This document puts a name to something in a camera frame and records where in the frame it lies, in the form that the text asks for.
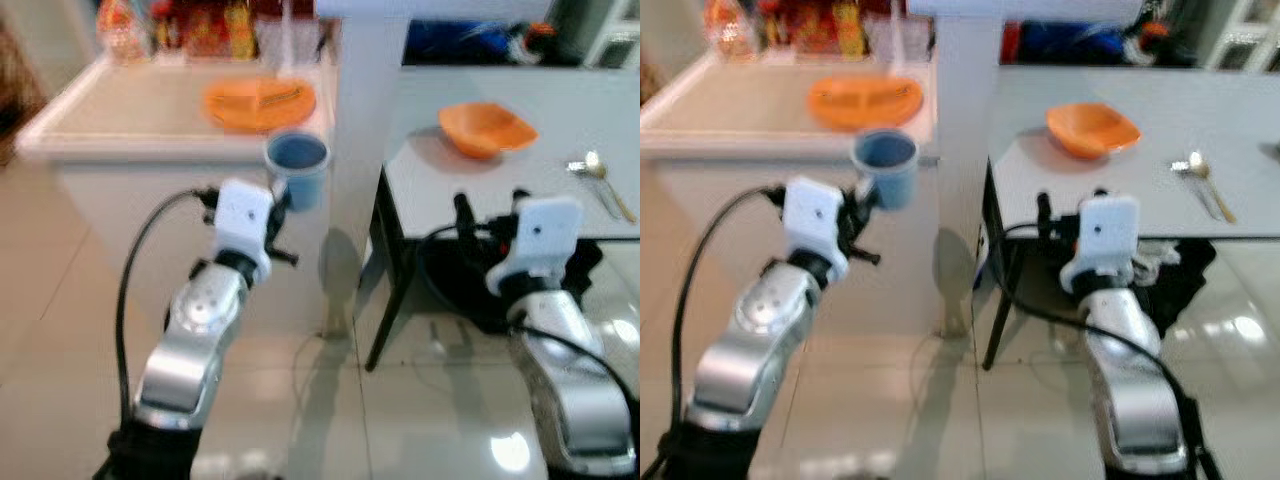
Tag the blue plastic cup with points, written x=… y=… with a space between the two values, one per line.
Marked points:
x=300 y=170
x=888 y=168

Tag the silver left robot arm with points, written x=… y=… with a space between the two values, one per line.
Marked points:
x=755 y=340
x=195 y=340

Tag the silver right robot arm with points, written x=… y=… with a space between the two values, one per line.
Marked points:
x=1130 y=390
x=575 y=390

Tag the orange plastic bowl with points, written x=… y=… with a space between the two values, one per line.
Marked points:
x=1092 y=130
x=485 y=130

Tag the black cloth bundle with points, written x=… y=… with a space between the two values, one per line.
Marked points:
x=1180 y=280
x=460 y=290

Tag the silver metal fork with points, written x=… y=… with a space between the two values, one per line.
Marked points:
x=1195 y=178
x=590 y=180

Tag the gold metal spoon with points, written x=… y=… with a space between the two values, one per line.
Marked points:
x=1208 y=180
x=603 y=180

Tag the orange divided plate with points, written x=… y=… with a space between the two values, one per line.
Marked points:
x=258 y=104
x=865 y=102

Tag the grey table with black legs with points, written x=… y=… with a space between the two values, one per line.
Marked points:
x=560 y=110
x=1200 y=110

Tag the white pillar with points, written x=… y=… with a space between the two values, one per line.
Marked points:
x=365 y=110
x=962 y=110

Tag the white counter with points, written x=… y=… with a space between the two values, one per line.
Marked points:
x=730 y=120
x=120 y=120

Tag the white snack packages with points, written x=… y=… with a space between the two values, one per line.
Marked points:
x=295 y=42
x=900 y=40

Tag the blue fabric object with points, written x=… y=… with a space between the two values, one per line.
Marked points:
x=455 y=42
x=1070 y=42

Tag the red and yellow snack packages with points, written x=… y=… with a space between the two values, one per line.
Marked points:
x=205 y=28
x=815 y=26

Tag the white cabinet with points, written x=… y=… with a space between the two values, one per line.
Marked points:
x=612 y=32
x=1245 y=32

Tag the clear bag of orange snacks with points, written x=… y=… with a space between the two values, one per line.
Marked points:
x=728 y=28
x=120 y=30

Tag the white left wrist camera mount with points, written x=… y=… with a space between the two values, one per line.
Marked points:
x=243 y=222
x=812 y=220

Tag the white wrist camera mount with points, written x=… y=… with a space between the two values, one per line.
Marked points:
x=812 y=220
x=540 y=240
x=243 y=222
x=1103 y=240

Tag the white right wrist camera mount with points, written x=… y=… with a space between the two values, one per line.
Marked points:
x=1103 y=240
x=540 y=240

